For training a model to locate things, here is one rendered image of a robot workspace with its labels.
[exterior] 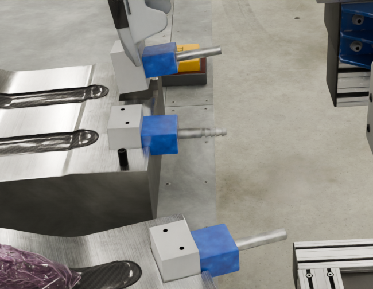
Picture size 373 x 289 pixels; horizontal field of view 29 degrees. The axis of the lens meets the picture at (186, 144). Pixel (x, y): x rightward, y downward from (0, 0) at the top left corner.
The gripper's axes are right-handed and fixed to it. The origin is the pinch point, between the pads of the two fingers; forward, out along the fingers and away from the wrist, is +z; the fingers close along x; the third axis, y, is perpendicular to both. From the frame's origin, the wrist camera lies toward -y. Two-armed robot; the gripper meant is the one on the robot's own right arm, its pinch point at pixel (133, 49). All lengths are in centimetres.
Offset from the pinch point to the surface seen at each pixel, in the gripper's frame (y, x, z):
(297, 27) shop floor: 32, 221, 71
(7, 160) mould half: -14.5, -13.6, 5.8
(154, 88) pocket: 0.9, 2.7, 6.4
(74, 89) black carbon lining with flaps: -9.0, 1.6, 4.3
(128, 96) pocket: -2.7, 3.1, 7.0
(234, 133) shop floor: 1, 139, 77
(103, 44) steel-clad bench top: -11.2, 34.1, 8.3
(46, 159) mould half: -10.0, -14.1, 6.3
